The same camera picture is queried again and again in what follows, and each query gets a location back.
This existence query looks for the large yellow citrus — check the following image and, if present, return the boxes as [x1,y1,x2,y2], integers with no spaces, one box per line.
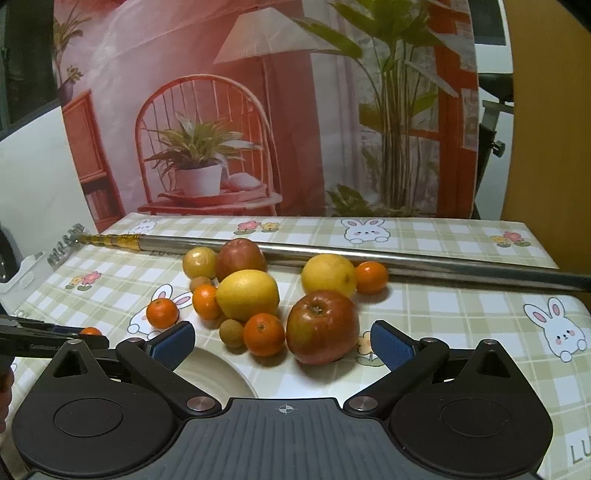
[301,254,358,298]
[215,270,280,322]

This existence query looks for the orange board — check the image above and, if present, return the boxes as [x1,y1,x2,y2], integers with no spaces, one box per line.
[501,0,591,278]

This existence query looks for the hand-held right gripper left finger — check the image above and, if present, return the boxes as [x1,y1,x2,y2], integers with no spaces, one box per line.
[44,322,222,418]

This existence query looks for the checked rabbit print tablecloth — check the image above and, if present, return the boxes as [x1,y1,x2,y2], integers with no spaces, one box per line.
[0,212,591,480]

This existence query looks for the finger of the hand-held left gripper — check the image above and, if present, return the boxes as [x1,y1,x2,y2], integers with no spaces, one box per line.
[0,336,110,358]
[0,315,81,337]

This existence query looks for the small yellow round fruit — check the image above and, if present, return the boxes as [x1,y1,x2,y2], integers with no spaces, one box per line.
[182,247,217,280]

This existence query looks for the long metal pole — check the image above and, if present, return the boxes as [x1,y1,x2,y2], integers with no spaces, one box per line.
[46,224,591,294]

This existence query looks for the person's left hand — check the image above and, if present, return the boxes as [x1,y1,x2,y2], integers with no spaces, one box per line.
[0,364,16,435]

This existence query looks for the white plastic holder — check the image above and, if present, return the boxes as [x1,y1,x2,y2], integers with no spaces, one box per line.
[0,256,52,296]

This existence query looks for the printed room scene backdrop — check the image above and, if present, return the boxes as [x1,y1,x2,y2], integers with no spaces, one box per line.
[53,0,481,220]

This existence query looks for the dark window pane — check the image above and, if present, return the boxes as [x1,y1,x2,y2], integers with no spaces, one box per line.
[0,0,62,136]

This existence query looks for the red apple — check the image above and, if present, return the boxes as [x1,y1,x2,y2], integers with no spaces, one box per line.
[286,290,361,366]
[215,238,267,282]

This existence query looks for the white plate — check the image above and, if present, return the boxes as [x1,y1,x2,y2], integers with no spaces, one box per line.
[173,347,259,400]

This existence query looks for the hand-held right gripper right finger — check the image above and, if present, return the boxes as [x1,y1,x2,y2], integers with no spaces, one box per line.
[344,320,532,418]

